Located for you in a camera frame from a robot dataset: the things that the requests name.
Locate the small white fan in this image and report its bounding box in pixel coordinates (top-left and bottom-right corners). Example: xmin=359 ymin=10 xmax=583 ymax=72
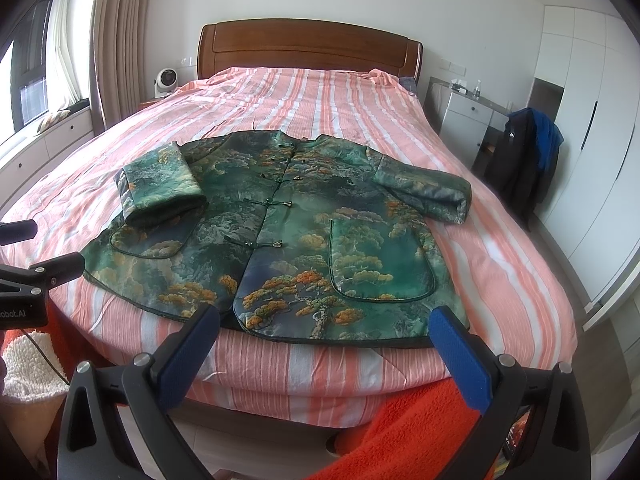
xmin=154 ymin=67 xmax=178 ymax=99

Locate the white window bench cabinet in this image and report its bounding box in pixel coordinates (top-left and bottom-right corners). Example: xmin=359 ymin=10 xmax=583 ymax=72
xmin=1 ymin=106 xmax=93 ymax=214

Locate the white desk with drawers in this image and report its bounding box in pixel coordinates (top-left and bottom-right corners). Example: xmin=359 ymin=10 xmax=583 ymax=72
xmin=423 ymin=77 xmax=508 ymax=169

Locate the white wardrobe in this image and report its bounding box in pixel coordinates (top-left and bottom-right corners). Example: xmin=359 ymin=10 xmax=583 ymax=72
xmin=534 ymin=6 xmax=639 ymax=330

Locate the black cable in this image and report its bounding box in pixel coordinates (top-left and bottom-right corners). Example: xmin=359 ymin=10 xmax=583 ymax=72
xmin=19 ymin=328 xmax=72 ymax=388

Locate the white fluffy cloth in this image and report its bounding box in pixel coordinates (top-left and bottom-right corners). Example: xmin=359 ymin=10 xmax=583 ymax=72
xmin=2 ymin=332 xmax=68 ymax=403

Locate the brown wooden headboard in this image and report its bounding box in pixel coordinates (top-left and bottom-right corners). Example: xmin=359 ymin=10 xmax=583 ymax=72
xmin=196 ymin=18 xmax=423 ymax=80

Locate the orange fleece garment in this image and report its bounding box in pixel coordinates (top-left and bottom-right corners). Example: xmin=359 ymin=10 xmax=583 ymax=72
xmin=309 ymin=378 xmax=480 ymax=480

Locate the green patterned silk jacket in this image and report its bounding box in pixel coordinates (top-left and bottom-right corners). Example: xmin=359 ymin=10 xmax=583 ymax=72
xmin=82 ymin=130 xmax=472 ymax=348

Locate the pink striped bed cover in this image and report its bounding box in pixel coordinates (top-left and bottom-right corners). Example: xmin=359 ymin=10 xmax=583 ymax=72
xmin=1 ymin=67 xmax=577 ymax=428

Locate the beige curtain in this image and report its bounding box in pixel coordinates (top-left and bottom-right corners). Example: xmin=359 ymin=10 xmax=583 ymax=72
xmin=90 ymin=0 xmax=149 ymax=134

